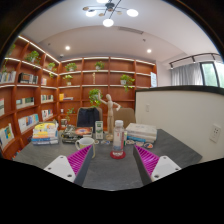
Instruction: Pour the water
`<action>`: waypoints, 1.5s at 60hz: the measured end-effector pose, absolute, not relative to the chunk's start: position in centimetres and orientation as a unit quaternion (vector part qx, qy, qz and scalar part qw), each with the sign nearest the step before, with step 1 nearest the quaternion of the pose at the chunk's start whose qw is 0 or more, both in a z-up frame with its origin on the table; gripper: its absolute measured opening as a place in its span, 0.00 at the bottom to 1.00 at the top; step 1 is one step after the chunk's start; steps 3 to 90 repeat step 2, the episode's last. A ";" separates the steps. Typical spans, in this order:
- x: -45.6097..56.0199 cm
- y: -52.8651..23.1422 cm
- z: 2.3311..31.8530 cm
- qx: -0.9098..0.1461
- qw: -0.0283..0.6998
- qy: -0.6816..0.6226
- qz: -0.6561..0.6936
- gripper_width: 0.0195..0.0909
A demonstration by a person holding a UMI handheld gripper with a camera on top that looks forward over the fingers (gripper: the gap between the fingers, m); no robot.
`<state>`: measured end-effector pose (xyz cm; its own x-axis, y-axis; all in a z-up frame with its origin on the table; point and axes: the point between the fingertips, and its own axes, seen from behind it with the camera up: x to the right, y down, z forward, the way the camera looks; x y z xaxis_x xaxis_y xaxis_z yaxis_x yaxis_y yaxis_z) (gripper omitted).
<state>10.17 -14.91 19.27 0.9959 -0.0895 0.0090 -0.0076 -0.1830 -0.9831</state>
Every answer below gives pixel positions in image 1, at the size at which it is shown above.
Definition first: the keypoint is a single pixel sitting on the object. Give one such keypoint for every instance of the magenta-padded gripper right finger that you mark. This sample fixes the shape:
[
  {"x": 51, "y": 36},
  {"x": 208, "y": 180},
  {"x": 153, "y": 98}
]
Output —
[{"x": 163, "y": 167}]

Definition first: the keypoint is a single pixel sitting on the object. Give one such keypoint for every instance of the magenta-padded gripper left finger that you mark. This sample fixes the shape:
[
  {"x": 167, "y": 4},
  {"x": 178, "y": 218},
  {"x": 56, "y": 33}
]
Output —
[{"x": 61, "y": 167}]

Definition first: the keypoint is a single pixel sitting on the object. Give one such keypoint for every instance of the clear plastic water bottle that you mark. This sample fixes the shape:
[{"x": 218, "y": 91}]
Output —
[{"x": 118, "y": 140}]

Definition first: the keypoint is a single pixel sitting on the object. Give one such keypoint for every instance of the stack of colourful books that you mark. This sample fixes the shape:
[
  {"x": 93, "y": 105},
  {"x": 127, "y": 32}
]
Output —
[{"x": 45, "y": 135}]

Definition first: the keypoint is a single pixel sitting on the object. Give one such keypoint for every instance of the stack of white books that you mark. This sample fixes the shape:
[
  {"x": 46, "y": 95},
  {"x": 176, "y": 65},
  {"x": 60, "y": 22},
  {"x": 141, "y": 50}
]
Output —
[{"x": 141, "y": 131}]

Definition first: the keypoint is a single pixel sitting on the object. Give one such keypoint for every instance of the green and white carton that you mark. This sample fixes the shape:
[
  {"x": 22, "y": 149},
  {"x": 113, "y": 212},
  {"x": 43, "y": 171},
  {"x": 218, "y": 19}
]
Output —
[{"x": 99, "y": 130}]

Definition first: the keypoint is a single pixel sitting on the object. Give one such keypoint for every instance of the dark office chair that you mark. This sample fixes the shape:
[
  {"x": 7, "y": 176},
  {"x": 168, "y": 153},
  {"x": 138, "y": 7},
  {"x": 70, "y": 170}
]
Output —
[{"x": 87, "y": 117}]

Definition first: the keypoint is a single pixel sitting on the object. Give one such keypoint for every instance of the wooden artist mannequin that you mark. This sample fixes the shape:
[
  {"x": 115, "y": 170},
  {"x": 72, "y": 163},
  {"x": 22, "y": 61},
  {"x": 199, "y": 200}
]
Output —
[{"x": 110, "y": 116}]

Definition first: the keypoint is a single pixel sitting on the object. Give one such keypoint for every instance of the grey curtain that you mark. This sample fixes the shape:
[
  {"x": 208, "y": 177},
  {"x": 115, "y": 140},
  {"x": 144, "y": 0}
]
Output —
[{"x": 186, "y": 74}]

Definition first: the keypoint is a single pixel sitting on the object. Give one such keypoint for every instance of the window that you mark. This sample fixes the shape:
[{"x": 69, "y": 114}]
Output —
[{"x": 211, "y": 74}]

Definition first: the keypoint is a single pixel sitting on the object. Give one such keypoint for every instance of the recessed ceiling spotlight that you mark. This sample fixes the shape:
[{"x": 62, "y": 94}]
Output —
[
  {"x": 149, "y": 51},
  {"x": 67, "y": 48}
]

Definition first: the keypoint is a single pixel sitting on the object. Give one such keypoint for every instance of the ceiling air vent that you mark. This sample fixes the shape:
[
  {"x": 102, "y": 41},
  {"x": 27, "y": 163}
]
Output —
[{"x": 130, "y": 30}]

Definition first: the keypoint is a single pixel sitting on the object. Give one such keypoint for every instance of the branched ceiling lamp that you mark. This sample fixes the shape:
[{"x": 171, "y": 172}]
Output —
[{"x": 108, "y": 22}]

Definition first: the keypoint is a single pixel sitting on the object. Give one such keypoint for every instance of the white wall switch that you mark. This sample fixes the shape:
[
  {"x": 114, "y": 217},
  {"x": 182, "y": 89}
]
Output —
[{"x": 147, "y": 108}]

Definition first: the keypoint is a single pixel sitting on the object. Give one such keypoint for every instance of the white wall socket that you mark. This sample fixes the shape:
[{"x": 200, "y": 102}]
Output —
[{"x": 215, "y": 133}]

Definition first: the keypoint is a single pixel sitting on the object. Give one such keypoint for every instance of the wooden wall shelf unit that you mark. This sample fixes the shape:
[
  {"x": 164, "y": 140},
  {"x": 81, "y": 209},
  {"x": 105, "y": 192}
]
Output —
[{"x": 103, "y": 76}]

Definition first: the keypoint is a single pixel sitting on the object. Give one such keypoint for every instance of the black ceiling track rail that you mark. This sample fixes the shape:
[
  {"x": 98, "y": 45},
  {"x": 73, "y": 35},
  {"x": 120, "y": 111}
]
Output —
[{"x": 193, "y": 56}]

